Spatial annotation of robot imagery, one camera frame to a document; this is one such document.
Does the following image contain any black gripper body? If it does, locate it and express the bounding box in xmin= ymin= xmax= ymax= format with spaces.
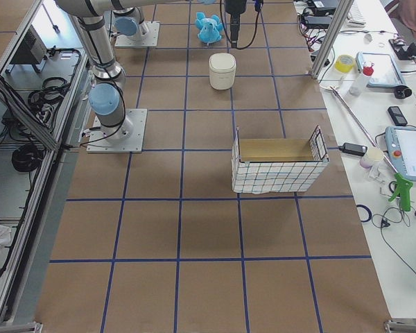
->
xmin=225 ymin=0 xmax=247 ymax=15

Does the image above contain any white small trash can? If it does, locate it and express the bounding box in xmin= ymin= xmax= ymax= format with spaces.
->
xmin=209 ymin=53 xmax=236 ymax=90

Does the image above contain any blue plush elephant toy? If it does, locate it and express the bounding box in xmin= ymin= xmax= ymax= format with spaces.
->
xmin=195 ymin=12 xmax=223 ymax=45

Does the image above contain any yellow tape roll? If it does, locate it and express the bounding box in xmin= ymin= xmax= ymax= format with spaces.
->
xmin=334 ymin=55 xmax=355 ymax=73

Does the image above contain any red cap plastic bottle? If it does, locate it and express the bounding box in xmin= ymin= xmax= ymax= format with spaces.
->
xmin=349 ymin=62 xmax=374 ymax=96

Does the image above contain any checkered cardboard box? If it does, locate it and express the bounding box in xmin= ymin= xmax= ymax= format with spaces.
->
xmin=231 ymin=126 xmax=329 ymax=194

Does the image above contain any far teach pendant tablet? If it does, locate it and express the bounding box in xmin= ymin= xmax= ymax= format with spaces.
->
xmin=356 ymin=52 xmax=406 ymax=89

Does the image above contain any teach pendant tablet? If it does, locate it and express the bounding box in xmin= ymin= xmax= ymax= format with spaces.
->
xmin=356 ymin=52 xmax=406 ymax=89
xmin=385 ymin=126 xmax=416 ymax=181

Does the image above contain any black power adapter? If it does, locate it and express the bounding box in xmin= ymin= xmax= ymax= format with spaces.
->
xmin=338 ymin=142 xmax=367 ymax=157

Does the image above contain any black tape roll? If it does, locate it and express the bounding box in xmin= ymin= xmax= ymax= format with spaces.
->
xmin=394 ymin=85 xmax=413 ymax=100

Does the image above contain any white round lid container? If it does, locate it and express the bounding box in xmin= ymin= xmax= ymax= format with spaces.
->
xmin=359 ymin=146 xmax=384 ymax=169

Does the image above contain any grey control box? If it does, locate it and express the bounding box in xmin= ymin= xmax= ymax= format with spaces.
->
xmin=6 ymin=25 xmax=47 ymax=73

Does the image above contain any near teach pendant tablet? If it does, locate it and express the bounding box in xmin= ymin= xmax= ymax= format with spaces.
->
xmin=385 ymin=126 xmax=416 ymax=181

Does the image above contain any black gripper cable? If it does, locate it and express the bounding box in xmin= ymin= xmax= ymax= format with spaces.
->
xmin=218 ymin=0 xmax=261 ymax=50

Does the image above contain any aluminium frame post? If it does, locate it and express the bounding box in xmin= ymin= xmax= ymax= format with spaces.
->
xmin=309 ymin=0 xmax=354 ymax=79

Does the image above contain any green handle reach grabber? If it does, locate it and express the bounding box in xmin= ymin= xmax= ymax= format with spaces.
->
xmin=323 ymin=86 xmax=413 ymax=212

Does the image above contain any coiled black cable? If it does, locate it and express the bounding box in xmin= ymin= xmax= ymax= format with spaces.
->
xmin=11 ymin=144 xmax=42 ymax=173

